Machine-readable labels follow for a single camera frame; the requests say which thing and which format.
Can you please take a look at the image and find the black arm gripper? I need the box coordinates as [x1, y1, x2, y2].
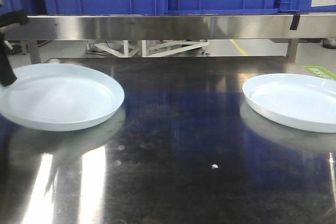
[1, 0, 29, 87]

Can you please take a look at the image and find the light blue plate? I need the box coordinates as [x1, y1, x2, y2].
[243, 73, 335, 133]
[1, 63, 125, 132]

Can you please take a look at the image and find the black tape strip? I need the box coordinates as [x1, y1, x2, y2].
[290, 14, 301, 30]

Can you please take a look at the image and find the green floor sign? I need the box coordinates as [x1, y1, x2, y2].
[304, 66, 336, 81]

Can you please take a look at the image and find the left steel shelf post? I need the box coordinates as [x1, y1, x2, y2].
[27, 40, 41, 64]

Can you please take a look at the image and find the steel shelf post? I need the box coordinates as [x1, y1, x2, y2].
[27, 40, 41, 64]
[286, 39, 299, 63]

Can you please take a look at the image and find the white metal frame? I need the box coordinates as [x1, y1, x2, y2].
[86, 40, 209, 58]

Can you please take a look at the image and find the right steel shelf post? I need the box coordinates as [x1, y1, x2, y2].
[286, 39, 299, 63]

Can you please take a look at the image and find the stainless steel shelf rail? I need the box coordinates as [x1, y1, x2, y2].
[4, 13, 335, 40]

